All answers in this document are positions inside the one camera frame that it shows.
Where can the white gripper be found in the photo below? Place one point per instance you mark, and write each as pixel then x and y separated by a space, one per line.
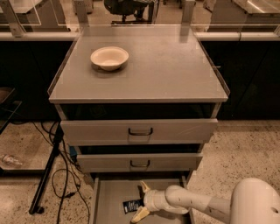
pixel 150 200

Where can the blue rxbar wrapper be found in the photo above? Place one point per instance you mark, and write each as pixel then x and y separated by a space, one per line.
pixel 132 205

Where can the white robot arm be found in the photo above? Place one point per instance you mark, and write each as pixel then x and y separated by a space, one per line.
pixel 253 201

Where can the middle grey drawer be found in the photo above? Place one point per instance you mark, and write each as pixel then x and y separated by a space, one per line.
pixel 160 162

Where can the top grey drawer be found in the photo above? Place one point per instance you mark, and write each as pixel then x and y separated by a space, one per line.
pixel 124 132

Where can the grey drawer cabinet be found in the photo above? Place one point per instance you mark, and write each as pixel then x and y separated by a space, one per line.
pixel 167 76

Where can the clear plastic bottle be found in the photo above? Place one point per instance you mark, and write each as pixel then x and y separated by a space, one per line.
pixel 10 160

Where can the white bowl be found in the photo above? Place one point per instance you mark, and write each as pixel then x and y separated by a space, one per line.
pixel 109 58

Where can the black office chair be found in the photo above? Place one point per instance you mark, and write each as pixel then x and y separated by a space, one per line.
pixel 133 12

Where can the white horizontal rail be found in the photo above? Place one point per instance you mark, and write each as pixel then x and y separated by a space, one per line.
pixel 201 36

